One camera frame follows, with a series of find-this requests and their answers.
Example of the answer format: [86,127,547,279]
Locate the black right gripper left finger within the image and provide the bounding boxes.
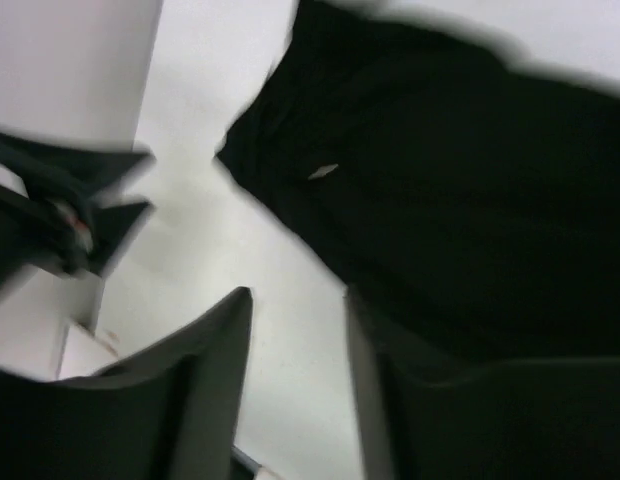
[0,287,253,480]

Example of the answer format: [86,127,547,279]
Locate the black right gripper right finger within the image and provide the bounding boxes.
[346,292,620,479]

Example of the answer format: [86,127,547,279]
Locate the black trousers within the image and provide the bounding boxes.
[217,1,620,358]

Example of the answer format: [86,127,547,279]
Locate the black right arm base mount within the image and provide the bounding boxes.
[0,132,154,294]

